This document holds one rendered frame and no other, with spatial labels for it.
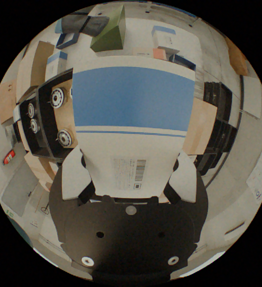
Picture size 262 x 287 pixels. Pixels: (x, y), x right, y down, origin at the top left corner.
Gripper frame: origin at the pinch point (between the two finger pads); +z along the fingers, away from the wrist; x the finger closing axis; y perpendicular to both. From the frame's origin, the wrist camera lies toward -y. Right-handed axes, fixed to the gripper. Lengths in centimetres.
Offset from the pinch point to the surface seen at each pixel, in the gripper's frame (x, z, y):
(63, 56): -43, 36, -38
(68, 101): -29.5, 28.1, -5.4
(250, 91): 271, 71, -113
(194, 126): 31.1, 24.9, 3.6
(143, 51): 4.6, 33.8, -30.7
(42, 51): -61, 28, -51
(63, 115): -34.3, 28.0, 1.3
